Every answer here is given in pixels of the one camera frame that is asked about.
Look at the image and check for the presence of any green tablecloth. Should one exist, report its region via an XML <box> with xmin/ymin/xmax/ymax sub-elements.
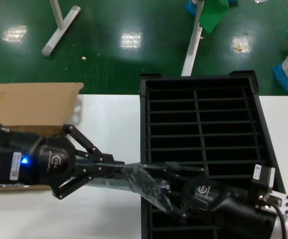
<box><xmin>199</xmin><ymin>0</ymin><xmax>230</xmax><ymax>34</ymax></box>

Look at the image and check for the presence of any brown cardboard box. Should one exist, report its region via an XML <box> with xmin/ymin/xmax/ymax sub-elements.
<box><xmin>0</xmin><ymin>82</ymin><xmax>84</xmax><ymax>192</ymax></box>

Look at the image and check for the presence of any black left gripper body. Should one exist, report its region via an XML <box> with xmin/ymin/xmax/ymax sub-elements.
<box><xmin>0</xmin><ymin>133</ymin><xmax>78</xmax><ymax>191</ymax></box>

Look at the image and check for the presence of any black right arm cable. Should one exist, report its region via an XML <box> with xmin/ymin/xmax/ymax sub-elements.
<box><xmin>268</xmin><ymin>196</ymin><xmax>288</xmax><ymax>239</ymax></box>

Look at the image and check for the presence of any white table leg with foot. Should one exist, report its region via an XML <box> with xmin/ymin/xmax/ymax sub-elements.
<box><xmin>41</xmin><ymin>0</ymin><xmax>82</xmax><ymax>57</ymax></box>
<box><xmin>180</xmin><ymin>0</ymin><xmax>205</xmax><ymax>77</ymax></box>

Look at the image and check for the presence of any silver right wrist bracket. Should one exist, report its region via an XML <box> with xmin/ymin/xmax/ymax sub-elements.
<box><xmin>262</xmin><ymin>191</ymin><xmax>288</xmax><ymax>219</ymax></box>

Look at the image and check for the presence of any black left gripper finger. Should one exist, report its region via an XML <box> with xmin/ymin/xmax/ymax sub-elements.
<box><xmin>51</xmin><ymin>164</ymin><xmax>116</xmax><ymax>201</ymax></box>
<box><xmin>62</xmin><ymin>123</ymin><xmax>126</xmax><ymax>165</ymax></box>

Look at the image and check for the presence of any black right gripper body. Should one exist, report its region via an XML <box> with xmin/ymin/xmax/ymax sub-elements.
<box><xmin>180</xmin><ymin>163</ymin><xmax>278</xmax><ymax>239</ymax></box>

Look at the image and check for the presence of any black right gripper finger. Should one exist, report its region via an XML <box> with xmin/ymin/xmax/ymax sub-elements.
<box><xmin>158</xmin><ymin>165</ymin><xmax>206</xmax><ymax>187</ymax></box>
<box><xmin>162</xmin><ymin>195</ymin><xmax>193</xmax><ymax>223</ymax></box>

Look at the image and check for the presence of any black slotted container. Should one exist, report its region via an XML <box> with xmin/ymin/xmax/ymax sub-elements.
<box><xmin>138</xmin><ymin>70</ymin><xmax>288</xmax><ymax>239</ymax></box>

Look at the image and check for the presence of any grey antistatic bag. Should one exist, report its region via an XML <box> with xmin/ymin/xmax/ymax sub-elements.
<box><xmin>73</xmin><ymin>159</ymin><xmax>204</xmax><ymax>214</ymax></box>

